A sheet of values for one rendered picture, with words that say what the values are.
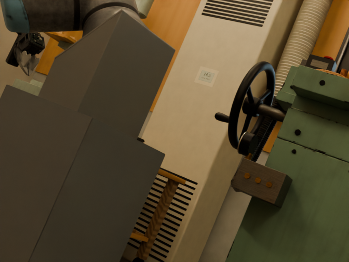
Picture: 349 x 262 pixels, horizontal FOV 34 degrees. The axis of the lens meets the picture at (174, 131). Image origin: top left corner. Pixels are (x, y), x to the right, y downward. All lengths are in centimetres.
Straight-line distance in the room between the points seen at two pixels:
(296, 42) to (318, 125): 174
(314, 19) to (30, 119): 222
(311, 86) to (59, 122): 64
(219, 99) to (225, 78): 12
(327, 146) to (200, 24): 203
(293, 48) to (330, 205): 184
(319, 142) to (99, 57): 60
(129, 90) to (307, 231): 56
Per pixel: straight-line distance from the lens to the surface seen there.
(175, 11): 392
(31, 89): 358
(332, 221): 146
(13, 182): 129
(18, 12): 145
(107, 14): 139
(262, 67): 174
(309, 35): 324
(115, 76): 132
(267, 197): 141
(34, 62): 209
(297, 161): 149
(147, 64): 139
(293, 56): 318
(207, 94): 318
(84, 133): 119
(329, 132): 150
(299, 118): 152
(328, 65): 174
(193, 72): 328
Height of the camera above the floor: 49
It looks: 5 degrees up
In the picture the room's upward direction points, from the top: 23 degrees clockwise
